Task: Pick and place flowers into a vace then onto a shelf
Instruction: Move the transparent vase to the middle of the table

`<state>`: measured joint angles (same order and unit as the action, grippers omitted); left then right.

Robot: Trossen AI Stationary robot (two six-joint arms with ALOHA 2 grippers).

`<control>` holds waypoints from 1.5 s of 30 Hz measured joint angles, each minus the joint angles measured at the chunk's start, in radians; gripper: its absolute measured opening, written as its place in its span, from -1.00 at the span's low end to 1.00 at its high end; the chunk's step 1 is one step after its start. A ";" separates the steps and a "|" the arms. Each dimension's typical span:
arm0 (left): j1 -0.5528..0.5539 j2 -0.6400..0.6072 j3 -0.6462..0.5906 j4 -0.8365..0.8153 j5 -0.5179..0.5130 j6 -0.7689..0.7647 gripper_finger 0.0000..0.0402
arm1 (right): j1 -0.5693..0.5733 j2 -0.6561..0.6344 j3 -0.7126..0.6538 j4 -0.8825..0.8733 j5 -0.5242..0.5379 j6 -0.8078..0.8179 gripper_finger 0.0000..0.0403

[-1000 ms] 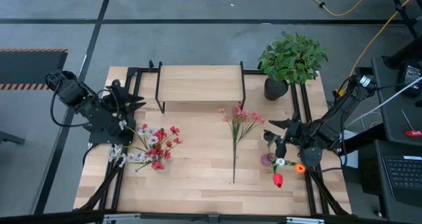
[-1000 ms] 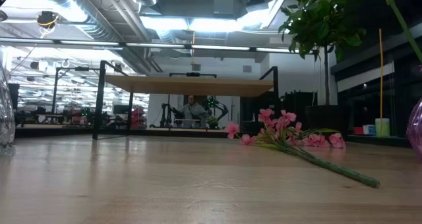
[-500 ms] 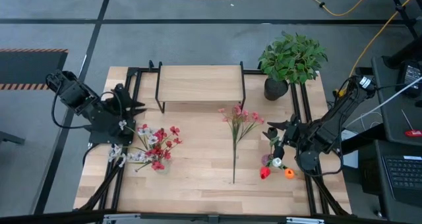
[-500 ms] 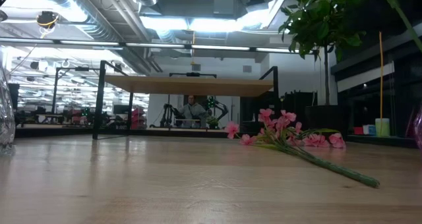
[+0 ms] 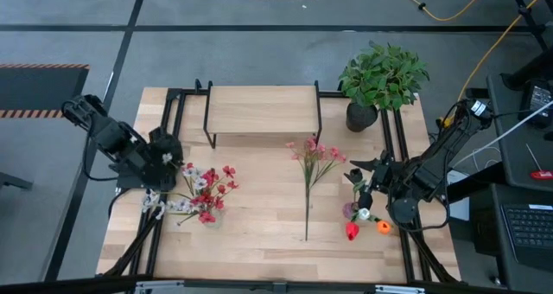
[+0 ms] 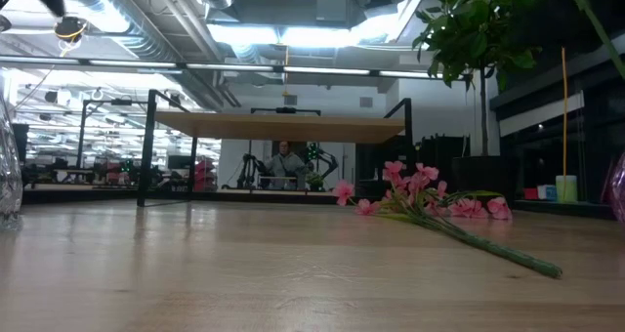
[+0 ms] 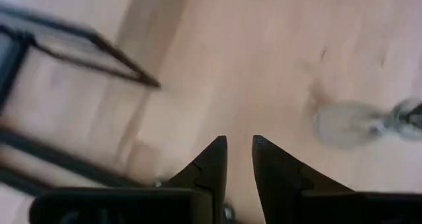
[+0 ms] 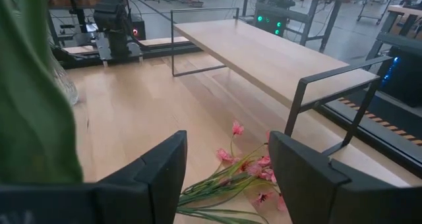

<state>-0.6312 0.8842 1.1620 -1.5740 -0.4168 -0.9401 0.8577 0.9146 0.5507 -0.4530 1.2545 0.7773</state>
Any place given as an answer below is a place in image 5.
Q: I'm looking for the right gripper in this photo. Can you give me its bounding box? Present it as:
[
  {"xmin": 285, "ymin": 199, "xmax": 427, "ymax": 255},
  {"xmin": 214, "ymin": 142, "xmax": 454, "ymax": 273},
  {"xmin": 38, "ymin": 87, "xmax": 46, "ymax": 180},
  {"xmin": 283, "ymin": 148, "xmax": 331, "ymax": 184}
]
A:
[{"xmin": 350, "ymin": 150, "xmax": 411, "ymax": 211}]

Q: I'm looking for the black artificial tulip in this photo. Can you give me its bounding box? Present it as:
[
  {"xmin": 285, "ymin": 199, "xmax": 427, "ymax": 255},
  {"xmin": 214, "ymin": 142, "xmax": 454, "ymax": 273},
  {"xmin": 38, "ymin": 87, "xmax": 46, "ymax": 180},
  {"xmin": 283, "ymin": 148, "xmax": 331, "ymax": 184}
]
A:
[{"xmin": 347, "ymin": 168, "xmax": 366, "ymax": 208}]

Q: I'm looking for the orange artificial tulip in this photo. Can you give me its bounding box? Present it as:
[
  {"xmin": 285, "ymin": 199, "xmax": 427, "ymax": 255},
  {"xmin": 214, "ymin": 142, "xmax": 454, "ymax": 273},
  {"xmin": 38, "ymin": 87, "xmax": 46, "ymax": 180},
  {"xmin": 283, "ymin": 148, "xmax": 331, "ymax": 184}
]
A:
[{"xmin": 362, "ymin": 214, "xmax": 392, "ymax": 236}]

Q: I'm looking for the red artificial flower spray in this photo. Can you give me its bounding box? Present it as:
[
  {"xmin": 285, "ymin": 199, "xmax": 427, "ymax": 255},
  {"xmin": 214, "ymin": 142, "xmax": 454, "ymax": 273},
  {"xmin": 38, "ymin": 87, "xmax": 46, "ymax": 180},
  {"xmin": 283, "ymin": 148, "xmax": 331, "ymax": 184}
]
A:
[{"xmin": 181, "ymin": 162, "xmax": 240, "ymax": 225}]

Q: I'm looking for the pink artificial flower spray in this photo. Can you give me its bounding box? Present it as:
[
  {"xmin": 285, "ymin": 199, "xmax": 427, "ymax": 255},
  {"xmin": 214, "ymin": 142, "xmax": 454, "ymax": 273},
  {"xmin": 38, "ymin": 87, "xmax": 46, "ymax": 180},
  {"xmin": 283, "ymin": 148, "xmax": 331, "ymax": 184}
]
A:
[{"xmin": 284, "ymin": 136, "xmax": 348, "ymax": 242}]

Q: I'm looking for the clear glass vase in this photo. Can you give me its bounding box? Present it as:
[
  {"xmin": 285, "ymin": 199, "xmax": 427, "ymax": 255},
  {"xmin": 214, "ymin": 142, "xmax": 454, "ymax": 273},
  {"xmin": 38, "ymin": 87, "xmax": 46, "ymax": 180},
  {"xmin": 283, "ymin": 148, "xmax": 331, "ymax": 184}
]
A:
[{"xmin": 201, "ymin": 209, "xmax": 226, "ymax": 230}]

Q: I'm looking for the green potted plant black pot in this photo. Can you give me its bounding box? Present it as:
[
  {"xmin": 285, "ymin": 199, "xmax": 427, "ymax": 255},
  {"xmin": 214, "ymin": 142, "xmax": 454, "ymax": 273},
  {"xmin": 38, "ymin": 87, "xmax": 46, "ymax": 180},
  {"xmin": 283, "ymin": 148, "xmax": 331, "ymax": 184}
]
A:
[{"xmin": 338, "ymin": 41, "xmax": 431, "ymax": 134}]

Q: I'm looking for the dark office desk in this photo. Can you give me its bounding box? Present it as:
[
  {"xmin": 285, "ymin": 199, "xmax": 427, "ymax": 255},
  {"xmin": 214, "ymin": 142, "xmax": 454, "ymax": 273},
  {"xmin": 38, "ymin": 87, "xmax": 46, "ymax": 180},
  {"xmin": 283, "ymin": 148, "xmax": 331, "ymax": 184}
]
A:
[
  {"xmin": 468, "ymin": 183, "xmax": 553, "ymax": 294},
  {"xmin": 486, "ymin": 47, "xmax": 553, "ymax": 194}
]

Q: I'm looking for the black mat hazard striped edge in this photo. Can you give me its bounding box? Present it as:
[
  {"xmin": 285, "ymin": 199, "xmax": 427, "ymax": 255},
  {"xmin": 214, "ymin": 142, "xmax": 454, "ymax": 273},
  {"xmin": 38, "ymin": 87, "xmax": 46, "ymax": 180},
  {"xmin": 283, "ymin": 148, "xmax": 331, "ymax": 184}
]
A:
[{"xmin": 0, "ymin": 63, "xmax": 91, "ymax": 119}]

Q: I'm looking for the black keyboard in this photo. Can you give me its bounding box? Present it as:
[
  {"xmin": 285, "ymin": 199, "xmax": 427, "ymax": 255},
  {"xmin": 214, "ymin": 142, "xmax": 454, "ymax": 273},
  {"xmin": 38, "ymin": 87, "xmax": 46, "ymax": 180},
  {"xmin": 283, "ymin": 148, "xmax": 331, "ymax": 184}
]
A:
[{"xmin": 499, "ymin": 202, "xmax": 553, "ymax": 272}]

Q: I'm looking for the black desk device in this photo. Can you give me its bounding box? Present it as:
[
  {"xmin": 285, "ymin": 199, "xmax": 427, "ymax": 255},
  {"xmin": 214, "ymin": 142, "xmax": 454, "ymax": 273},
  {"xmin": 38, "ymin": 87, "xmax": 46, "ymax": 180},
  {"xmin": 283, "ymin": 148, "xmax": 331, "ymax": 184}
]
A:
[{"xmin": 518, "ymin": 78, "xmax": 553, "ymax": 130}]

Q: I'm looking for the black aluminium table frame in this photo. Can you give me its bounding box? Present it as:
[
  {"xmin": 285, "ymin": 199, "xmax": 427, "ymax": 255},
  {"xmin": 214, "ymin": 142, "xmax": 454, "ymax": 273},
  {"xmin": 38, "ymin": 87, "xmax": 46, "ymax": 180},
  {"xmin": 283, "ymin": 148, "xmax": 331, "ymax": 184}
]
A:
[{"xmin": 97, "ymin": 78, "xmax": 461, "ymax": 294}]

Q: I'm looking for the wooden shelf black frame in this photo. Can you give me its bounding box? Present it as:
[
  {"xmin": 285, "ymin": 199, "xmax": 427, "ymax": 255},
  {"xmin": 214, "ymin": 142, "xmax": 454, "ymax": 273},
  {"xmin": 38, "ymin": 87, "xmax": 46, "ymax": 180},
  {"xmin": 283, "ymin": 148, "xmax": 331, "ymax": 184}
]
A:
[{"xmin": 202, "ymin": 80, "xmax": 324, "ymax": 150}]

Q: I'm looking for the silver aluminium bracket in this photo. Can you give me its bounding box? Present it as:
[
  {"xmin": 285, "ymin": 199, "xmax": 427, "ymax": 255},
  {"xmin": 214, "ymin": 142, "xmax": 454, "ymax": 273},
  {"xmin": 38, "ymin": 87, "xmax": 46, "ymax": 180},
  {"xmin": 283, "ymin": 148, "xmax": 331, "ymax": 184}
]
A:
[
  {"xmin": 373, "ymin": 284, "xmax": 427, "ymax": 294},
  {"xmin": 133, "ymin": 279, "xmax": 186, "ymax": 294}
]

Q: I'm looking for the white cable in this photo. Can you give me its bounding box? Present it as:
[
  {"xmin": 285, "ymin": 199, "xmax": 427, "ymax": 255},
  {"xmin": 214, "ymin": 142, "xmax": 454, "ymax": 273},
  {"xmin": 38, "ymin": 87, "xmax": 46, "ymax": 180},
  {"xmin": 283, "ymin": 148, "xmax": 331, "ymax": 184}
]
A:
[{"xmin": 451, "ymin": 99, "xmax": 553, "ymax": 169}]

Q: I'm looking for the red handled screwdriver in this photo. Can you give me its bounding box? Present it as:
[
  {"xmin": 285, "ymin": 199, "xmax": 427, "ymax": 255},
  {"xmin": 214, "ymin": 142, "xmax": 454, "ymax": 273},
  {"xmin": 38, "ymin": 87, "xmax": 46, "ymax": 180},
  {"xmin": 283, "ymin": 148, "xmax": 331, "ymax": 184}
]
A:
[{"xmin": 524, "ymin": 143, "xmax": 553, "ymax": 182}]

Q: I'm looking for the yellow cable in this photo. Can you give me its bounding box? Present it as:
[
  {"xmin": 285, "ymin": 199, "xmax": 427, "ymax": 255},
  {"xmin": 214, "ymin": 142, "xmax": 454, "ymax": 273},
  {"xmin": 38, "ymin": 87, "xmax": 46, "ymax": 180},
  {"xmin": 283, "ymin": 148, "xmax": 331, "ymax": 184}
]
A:
[
  {"xmin": 440, "ymin": 0, "xmax": 553, "ymax": 129},
  {"xmin": 360, "ymin": 0, "xmax": 493, "ymax": 22}
]

